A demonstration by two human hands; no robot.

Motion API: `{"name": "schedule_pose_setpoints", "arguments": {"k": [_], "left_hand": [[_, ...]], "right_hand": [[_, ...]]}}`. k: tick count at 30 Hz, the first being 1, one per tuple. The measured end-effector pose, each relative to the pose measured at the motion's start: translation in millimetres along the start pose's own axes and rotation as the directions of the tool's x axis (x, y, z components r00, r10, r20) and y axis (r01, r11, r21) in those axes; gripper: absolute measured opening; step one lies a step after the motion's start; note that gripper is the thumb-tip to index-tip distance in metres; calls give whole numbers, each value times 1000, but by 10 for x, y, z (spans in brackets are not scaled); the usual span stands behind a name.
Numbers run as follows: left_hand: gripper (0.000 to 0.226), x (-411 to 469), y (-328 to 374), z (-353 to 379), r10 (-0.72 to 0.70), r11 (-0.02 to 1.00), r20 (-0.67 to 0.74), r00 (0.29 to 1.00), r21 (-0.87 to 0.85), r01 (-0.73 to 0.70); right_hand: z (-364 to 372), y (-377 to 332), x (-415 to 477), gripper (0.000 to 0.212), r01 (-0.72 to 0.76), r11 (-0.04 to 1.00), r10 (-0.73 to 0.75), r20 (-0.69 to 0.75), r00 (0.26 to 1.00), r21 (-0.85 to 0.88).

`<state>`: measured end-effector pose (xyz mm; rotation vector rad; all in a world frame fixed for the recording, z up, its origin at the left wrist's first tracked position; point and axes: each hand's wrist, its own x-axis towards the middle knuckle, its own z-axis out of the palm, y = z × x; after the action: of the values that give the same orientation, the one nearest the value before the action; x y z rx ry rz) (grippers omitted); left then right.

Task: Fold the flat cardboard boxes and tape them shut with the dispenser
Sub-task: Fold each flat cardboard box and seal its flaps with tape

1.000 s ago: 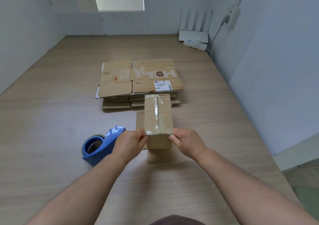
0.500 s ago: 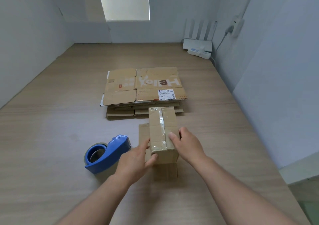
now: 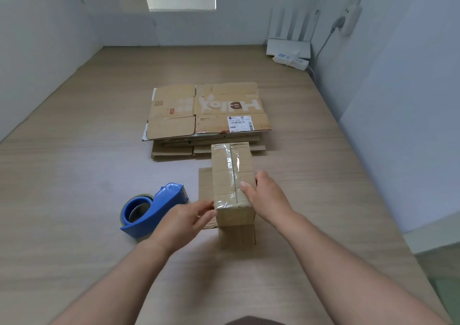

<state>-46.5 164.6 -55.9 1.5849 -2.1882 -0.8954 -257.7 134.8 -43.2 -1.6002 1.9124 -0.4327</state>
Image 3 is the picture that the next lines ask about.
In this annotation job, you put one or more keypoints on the white router with antennas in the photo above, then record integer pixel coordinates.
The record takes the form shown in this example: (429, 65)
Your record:
(287, 46)

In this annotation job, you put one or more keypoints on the blue tape dispenser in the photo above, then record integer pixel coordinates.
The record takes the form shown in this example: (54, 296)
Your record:
(161, 209)

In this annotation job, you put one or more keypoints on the person's left hand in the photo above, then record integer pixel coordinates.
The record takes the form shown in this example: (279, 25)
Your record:
(176, 226)

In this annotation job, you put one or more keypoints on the person's right hand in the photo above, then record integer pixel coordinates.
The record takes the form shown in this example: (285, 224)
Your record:
(271, 200)

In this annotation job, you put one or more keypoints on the person's right forearm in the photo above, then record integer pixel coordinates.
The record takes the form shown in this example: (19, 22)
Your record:
(345, 274)

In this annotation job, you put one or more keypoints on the plain flattened cardboard box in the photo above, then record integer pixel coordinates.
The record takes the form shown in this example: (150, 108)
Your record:
(172, 151)

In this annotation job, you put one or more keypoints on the taped brown cardboard box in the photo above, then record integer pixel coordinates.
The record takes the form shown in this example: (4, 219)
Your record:
(230, 177)

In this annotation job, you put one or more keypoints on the person's left forearm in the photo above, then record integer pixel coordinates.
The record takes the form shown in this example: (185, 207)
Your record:
(118, 285)

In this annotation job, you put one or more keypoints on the clear packing tape roll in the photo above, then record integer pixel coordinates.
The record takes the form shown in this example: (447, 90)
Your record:
(136, 209)

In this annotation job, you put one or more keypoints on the white power strip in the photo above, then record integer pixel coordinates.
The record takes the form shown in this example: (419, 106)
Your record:
(293, 62)

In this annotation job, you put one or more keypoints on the printed flattened cardboard box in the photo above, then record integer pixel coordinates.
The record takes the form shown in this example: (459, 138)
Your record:
(201, 112)

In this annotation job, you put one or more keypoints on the person's right thumb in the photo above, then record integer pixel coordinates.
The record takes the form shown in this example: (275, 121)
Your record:
(248, 190)

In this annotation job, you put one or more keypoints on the white-edged flattened cardboard box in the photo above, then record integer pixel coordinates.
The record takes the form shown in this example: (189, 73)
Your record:
(144, 134)

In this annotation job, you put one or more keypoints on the small flat cardboard sheet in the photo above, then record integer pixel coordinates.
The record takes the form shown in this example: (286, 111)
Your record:
(205, 188)

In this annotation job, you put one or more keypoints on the person's dark clothing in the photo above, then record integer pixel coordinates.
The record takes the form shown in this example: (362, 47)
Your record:
(253, 321)

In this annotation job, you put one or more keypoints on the person's left thumb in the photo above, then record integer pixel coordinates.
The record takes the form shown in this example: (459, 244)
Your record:
(206, 219)

